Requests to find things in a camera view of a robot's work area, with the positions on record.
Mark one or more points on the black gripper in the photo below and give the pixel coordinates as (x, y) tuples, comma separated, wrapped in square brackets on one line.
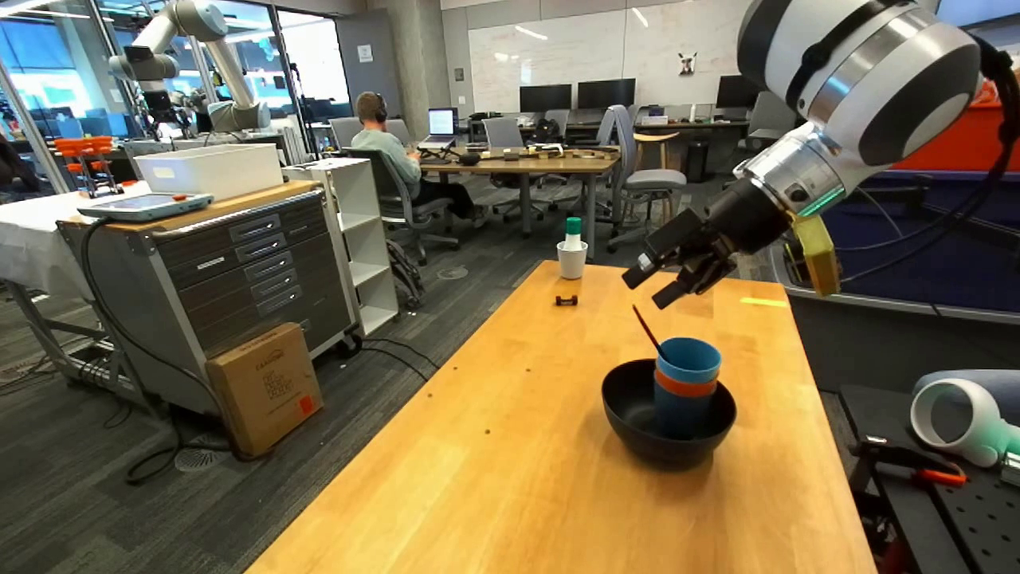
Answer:
[(738, 224)]

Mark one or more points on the black fork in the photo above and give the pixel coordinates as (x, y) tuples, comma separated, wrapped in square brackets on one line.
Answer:
[(649, 331)]

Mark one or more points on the light blue plastic cup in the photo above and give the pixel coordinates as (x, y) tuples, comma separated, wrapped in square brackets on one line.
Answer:
[(688, 357)]

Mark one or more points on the orange plastic cup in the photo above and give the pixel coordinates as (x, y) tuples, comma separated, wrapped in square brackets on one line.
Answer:
[(687, 387)]

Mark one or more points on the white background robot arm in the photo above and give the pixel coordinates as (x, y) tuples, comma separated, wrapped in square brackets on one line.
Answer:
[(180, 33)]

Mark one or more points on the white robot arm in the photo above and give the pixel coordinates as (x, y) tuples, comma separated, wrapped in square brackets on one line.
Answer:
[(862, 75)]

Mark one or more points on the black bowl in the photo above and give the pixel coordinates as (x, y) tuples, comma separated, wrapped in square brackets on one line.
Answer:
[(637, 427)]

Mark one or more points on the grey swivel chair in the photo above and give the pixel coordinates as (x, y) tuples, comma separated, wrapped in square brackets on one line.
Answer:
[(641, 179)]

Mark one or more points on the white plastic container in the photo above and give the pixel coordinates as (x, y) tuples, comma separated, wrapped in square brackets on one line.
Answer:
[(570, 255)]

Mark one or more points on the wooden office table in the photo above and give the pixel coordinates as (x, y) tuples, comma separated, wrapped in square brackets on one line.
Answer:
[(543, 165)]

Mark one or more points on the black monitor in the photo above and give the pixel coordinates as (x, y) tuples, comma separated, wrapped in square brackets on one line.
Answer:
[(543, 98), (738, 95), (607, 95)]

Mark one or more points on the dark blue plastic bin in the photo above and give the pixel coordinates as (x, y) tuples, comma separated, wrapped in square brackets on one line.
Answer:
[(911, 245)]

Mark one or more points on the grey plastic bin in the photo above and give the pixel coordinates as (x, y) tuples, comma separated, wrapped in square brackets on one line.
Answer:
[(904, 339)]

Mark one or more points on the black mesh office chair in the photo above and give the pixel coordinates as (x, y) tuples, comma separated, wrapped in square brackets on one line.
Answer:
[(387, 209)]

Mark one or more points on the seated person green shirt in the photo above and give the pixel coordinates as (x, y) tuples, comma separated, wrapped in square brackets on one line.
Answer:
[(387, 149)]

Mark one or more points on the orange plastic bin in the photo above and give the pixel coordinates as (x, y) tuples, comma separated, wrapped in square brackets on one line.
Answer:
[(965, 137)]

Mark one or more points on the white shelf unit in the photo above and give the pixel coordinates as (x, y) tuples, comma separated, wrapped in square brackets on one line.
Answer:
[(362, 245)]

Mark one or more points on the pale cylindrical device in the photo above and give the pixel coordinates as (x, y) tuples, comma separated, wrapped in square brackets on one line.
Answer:
[(961, 420)]

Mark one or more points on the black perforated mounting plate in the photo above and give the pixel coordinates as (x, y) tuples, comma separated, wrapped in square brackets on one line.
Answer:
[(958, 530)]

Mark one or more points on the cardboard box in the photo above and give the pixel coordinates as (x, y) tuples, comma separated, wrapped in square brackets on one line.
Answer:
[(264, 387)]

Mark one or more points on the grey drawer tool cabinet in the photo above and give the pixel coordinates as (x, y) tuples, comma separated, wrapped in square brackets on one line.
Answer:
[(212, 299)]

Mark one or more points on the white box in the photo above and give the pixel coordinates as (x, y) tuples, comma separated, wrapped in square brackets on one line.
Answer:
[(212, 166)]

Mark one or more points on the grey laptop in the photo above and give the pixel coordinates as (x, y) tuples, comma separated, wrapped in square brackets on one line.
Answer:
[(144, 205)]

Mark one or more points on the orange equipment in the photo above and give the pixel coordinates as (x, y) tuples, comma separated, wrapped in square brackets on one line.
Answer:
[(81, 155)]

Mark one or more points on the yellow wrist camera mount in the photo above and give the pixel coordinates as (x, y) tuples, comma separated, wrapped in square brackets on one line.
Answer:
[(817, 255)]

